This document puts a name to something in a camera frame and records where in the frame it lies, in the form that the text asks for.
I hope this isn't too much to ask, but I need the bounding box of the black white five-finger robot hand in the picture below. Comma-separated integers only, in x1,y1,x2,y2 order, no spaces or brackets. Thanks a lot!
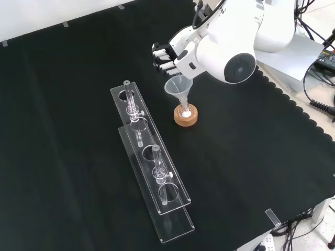
151,25,203,81

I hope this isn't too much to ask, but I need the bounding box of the clear plastic funnel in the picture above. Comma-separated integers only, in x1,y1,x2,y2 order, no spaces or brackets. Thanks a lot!
164,75,195,112

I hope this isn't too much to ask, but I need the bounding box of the small round-bottom glass flask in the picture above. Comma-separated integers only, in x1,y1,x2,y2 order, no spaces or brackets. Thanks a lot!
177,102,195,119

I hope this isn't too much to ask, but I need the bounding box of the clear acrylic funnel stand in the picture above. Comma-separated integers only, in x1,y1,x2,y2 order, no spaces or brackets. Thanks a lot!
109,79,196,245

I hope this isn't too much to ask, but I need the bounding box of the pale board sheet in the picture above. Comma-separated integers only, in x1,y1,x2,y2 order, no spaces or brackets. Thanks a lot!
255,32,326,82

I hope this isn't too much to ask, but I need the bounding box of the black device yellow label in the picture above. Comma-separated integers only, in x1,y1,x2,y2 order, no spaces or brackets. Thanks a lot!
313,49,335,71

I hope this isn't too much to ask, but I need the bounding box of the black bench cloth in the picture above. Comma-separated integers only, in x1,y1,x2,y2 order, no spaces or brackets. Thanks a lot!
0,0,335,251

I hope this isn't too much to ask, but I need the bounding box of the white power strip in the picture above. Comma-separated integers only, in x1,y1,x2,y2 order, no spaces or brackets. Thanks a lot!
250,233,276,251

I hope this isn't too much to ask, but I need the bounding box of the white table leg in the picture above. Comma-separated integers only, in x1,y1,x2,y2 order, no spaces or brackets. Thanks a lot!
310,198,332,225

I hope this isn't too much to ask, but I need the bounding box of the cork ring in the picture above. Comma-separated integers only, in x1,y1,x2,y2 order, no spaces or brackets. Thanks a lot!
173,103,199,128

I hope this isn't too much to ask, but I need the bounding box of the black coiled cable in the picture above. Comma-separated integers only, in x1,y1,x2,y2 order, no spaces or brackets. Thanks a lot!
303,61,335,116

